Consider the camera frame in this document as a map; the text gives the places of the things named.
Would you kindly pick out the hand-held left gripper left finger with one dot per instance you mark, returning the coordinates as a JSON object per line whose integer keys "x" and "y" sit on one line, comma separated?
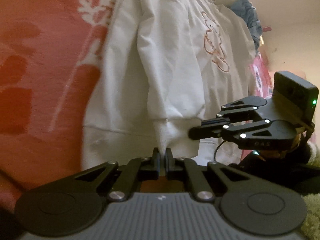
{"x": 156, "y": 161}

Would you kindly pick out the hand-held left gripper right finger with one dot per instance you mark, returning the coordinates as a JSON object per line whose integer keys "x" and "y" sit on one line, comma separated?
{"x": 168, "y": 161}

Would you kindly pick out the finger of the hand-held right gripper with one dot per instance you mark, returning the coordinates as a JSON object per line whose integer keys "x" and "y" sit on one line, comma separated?
{"x": 207, "y": 131}
{"x": 240, "y": 108}

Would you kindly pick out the white sweatshirt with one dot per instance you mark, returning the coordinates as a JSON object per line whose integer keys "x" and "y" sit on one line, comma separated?
{"x": 162, "y": 55}

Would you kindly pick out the person's right forearm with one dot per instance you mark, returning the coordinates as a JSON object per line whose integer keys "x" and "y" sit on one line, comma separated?
{"x": 312, "y": 152}

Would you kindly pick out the pink patterned bedsheet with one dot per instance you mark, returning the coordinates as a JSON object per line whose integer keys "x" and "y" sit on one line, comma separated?
{"x": 260, "y": 80}

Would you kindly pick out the blue garment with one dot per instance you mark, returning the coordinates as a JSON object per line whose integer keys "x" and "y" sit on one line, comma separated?
{"x": 246, "y": 15}

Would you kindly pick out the cream fleece jacket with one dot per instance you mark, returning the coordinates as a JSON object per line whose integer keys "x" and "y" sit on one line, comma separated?
{"x": 313, "y": 212}

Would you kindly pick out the red floral blanket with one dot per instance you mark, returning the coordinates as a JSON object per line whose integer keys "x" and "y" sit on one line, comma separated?
{"x": 37, "y": 67}

